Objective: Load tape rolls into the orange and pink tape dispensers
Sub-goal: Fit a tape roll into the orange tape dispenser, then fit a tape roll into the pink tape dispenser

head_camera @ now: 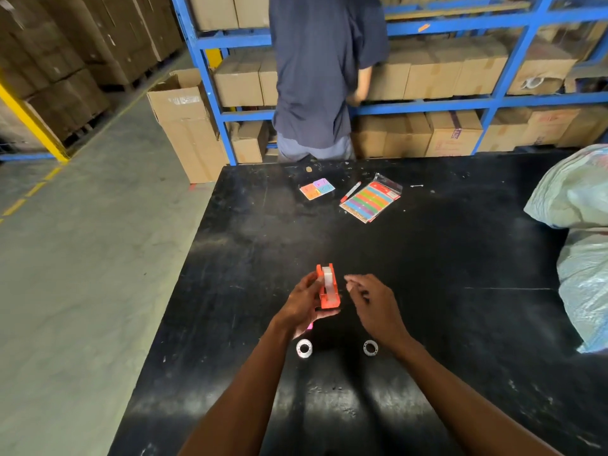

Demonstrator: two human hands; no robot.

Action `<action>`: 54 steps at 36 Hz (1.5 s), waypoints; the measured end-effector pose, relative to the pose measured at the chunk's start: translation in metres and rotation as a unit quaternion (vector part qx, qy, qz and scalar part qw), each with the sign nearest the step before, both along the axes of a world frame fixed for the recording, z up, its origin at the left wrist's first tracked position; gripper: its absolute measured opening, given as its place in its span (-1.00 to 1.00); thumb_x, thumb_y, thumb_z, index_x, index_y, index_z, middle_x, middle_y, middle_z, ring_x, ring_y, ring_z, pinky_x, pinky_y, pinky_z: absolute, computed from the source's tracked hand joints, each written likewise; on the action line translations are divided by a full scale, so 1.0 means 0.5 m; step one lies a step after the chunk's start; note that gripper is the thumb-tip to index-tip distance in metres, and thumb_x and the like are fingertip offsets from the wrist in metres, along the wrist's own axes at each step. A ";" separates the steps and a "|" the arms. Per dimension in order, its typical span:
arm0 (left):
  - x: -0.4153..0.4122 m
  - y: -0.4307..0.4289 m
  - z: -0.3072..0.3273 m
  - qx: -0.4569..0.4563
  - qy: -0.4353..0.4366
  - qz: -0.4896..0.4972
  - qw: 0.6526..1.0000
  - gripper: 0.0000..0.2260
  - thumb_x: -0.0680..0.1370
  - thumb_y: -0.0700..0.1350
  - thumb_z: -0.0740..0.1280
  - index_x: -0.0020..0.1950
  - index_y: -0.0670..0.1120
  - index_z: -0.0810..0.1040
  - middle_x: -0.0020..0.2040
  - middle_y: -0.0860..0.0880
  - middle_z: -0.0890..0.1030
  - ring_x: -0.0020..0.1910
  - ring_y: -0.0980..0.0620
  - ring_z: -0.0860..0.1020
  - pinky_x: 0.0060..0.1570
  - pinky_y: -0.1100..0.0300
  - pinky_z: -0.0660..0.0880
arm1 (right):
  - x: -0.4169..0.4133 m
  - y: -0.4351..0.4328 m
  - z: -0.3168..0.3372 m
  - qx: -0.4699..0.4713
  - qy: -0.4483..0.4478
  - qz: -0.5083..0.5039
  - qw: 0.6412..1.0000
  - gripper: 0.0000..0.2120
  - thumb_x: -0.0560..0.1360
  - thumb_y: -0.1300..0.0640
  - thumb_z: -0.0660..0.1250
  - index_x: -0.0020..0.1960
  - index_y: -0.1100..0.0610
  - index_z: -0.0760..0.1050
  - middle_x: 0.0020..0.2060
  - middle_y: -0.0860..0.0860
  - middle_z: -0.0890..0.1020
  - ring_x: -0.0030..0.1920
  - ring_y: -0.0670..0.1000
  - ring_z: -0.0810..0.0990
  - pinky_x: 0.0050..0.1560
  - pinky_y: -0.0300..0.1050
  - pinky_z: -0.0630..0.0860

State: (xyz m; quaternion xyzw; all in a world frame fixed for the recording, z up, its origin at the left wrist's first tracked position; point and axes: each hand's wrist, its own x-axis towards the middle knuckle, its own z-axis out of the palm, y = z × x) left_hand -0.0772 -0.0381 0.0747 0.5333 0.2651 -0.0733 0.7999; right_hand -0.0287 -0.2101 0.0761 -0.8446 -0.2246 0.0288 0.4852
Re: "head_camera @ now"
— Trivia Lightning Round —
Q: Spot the person's left hand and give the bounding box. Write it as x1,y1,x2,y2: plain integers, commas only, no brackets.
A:
273,270,341,340

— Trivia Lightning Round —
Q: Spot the blue floor rail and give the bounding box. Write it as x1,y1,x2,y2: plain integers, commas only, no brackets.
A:
0,152,57,162

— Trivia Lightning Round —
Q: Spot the orange tape dispenser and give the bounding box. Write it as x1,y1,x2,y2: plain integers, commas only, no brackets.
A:
316,263,342,310

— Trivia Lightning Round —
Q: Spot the person's right forearm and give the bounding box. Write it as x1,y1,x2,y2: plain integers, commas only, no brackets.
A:
393,337,567,456

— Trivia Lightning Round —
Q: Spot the white plastic sack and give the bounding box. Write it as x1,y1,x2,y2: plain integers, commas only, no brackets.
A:
523,144,608,231
556,227,608,355

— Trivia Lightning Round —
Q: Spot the person's right hand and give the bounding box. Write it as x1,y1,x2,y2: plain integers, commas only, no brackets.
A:
344,274,412,352

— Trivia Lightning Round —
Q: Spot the colourful sticky note pad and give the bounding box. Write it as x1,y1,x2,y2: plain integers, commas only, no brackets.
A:
299,178,336,202

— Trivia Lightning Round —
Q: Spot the stack of palletised brown cartons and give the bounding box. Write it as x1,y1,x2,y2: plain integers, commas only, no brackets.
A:
0,0,185,153

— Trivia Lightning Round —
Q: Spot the pack of colourful strips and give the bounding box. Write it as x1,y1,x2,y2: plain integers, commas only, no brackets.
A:
339,173,403,225

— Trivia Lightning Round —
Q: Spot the blue metal shelf rack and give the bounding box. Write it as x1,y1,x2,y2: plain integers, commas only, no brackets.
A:
169,0,608,167

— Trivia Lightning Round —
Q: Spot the open cardboard box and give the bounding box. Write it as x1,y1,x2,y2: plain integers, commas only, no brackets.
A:
146,68,230,185

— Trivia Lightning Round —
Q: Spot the yellow metal post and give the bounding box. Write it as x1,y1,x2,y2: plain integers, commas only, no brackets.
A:
0,79,70,164

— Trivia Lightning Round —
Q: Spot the row of shelved cardboard boxes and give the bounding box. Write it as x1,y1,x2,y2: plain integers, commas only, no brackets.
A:
187,0,608,165

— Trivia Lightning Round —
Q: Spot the person's left forearm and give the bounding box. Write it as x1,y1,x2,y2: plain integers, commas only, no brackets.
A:
178,323,306,456

